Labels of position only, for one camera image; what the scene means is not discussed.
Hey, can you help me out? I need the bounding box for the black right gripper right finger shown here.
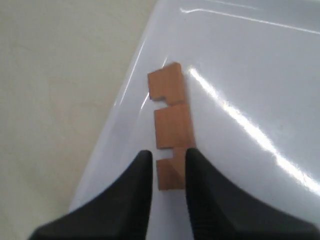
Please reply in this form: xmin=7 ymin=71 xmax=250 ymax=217
xmin=185 ymin=148 xmax=320 ymax=240

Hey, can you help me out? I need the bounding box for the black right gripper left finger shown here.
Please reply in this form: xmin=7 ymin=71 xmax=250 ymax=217
xmin=30 ymin=150 xmax=153 ymax=240

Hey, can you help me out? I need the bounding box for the white plastic tray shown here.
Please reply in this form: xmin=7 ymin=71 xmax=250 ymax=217
xmin=70 ymin=0 xmax=320 ymax=240

